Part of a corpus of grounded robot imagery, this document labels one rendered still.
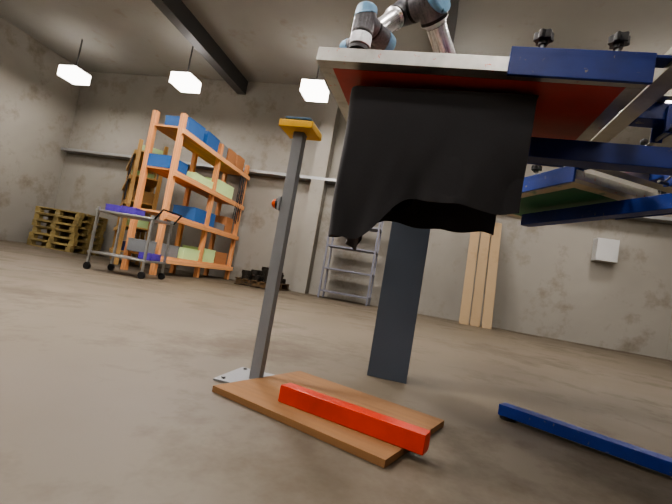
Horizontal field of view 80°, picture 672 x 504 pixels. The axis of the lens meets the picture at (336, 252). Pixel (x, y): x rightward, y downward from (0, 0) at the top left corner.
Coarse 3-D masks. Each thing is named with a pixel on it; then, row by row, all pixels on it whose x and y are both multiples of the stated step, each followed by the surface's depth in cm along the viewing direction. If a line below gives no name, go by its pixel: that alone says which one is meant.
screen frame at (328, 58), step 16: (320, 48) 107; (336, 48) 106; (352, 48) 105; (320, 64) 109; (336, 64) 108; (352, 64) 106; (368, 64) 104; (384, 64) 103; (400, 64) 102; (416, 64) 101; (432, 64) 100; (448, 64) 99; (464, 64) 98; (480, 64) 97; (496, 64) 96; (336, 80) 116; (528, 80) 98; (544, 80) 96; (560, 80) 95; (576, 80) 94; (336, 96) 127; (624, 96) 96; (608, 112) 105; (592, 128) 115
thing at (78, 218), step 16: (48, 208) 877; (32, 224) 885; (48, 224) 918; (64, 224) 864; (80, 224) 866; (32, 240) 883; (48, 240) 869; (64, 240) 902; (80, 240) 874; (96, 240) 926
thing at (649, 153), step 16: (544, 144) 117; (560, 144) 116; (576, 144) 115; (592, 144) 114; (608, 144) 113; (624, 144) 112; (528, 160) 121; (544, 160) 119; (560, 160) 116; (576, 160) 115; (592, 160) 113; (608, 160) 113; (624, 160) 112; (640, 160) 111; (656, 160) 110
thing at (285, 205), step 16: (288, 128) 147; (304, 128) 145; (304, 144) 151; (288, 176) 148; (288, 192) 147; (288, 208) 147; (288, 224) 148; (272, 256) 146; (272, 272) 146; (272, 288) 145; (272, 304) 144; (272, 320) 147; (256, 336) 144; (256, 352) 144; (240, 368) 155; (256, 368) 143
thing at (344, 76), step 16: (352, 80) 115; (368, 80) 113; (384, 80) 111; (400, 80) 109; (416, 80) 108; (432, 80) 106; (448, 80) 105; (464, 80) 103; (480, 80) 102; (496, 80) 100; (512, 80) 99; (544, 96) 103; (560, 96) 102; (576, 96) 100; (592, 96) 99; (608, 96) 98; (544, 112) 111; (560, 112) 110; (576, 112) 108; (592, 112) 106; (560, 128) 119; (576, 128) 117
